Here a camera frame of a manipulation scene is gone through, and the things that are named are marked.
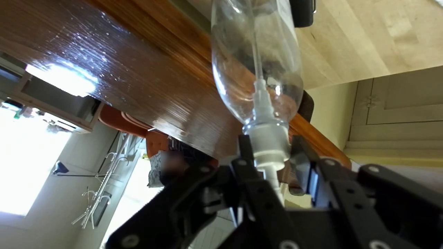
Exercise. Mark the dark brown wooden counter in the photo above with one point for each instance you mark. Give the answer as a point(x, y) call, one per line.
point(139, 69)

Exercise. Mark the black clamp block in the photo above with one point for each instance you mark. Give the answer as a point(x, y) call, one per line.
point(304, 11)

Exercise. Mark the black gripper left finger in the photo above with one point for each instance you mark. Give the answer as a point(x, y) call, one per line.
point(216, 202)

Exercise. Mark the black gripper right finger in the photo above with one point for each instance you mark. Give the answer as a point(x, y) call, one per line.
point(392, 207)

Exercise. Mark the cream panelled door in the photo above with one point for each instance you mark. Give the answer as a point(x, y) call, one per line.
point(402, 111)

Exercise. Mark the clear pump bottle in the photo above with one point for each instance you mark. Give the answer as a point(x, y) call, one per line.
point(258, 69)

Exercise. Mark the orange chair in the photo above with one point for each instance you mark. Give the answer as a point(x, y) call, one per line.
point(125, 124)

